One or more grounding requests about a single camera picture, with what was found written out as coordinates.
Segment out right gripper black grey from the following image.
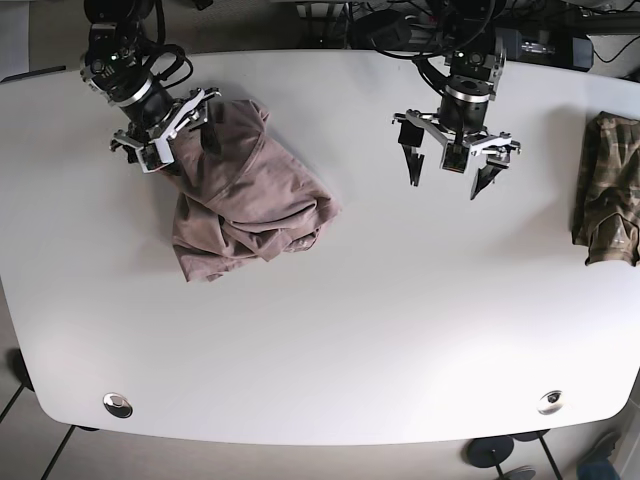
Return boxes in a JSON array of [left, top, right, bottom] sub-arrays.
[[109, 88, 225, 155]]

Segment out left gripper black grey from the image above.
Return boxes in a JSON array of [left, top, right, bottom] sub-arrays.
[[393, 95, 521, 200]]

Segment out pink mauve T-shirt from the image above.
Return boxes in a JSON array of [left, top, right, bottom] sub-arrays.
[[162, 100, 341, 281]]

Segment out brown cloth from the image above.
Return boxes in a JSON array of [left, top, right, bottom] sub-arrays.
[[571, 111, 639, 267]]

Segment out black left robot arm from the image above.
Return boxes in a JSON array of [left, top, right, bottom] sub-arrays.
[[393, 1, 521, 199]]

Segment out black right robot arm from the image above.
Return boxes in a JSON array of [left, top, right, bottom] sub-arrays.
[[81, 0, 220, 173]]

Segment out black box under table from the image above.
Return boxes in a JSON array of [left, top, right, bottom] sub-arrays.
[[348, 9, 412, 50]]

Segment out right silver table grommet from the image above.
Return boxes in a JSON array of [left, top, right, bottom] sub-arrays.
[[536, 390, 565, 416]]

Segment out silver table grommet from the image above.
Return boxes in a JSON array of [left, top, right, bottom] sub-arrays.
[[536, 390, 565, 416], [102, 392, 133, 419]]

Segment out left silver table grommet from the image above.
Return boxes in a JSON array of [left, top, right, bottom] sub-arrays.
[[102, 392, 133, 419]]

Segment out black round stand base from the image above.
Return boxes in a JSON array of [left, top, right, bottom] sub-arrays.
[[465, 436, 514, 469]]

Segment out grey shoe on floor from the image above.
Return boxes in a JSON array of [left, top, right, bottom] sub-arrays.
[[577, 431, 621, 467]]

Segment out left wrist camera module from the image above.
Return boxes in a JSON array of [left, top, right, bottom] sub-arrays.
[[440, 143, 469, 174]]

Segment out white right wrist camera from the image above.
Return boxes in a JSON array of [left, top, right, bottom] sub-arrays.
[[136, 143, 174, 173]]

